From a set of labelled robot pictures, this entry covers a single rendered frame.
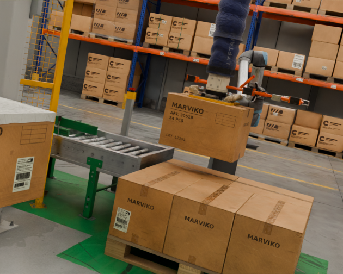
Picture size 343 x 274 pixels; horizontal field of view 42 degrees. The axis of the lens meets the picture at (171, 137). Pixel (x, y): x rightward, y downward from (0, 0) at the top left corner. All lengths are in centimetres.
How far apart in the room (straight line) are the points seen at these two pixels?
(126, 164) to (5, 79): 108
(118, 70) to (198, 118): 833
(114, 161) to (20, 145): 161
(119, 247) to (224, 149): 102
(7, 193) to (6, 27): 136
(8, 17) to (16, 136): 127
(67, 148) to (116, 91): 797
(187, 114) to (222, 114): 27
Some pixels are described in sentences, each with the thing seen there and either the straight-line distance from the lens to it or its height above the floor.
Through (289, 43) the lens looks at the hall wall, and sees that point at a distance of 1198.
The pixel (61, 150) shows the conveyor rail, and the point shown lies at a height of 48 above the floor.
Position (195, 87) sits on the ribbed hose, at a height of 119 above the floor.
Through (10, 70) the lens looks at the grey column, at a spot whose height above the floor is 109.
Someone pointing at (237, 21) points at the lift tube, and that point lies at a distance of 344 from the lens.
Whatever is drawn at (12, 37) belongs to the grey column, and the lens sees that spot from 305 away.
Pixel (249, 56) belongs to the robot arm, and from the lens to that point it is 409.
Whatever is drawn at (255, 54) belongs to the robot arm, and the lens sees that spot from 411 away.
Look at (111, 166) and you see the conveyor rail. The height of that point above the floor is 47.
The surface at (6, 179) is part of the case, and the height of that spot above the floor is 74.
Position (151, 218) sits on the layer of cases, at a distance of 292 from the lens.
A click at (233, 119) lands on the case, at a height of 103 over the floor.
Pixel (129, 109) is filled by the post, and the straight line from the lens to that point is 430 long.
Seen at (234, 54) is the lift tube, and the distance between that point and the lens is 345.
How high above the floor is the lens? 133
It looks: 9 degrees down
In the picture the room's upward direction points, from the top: 11 degrees clockwise
